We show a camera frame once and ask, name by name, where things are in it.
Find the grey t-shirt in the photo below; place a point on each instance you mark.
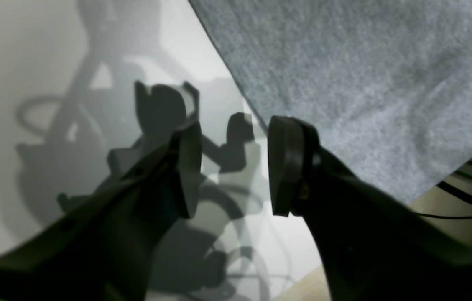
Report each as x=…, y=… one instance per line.
x=386, y=83

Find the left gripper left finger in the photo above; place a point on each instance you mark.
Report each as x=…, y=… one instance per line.
x=103, y=250

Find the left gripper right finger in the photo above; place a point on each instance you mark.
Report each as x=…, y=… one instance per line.
x=372, y=247

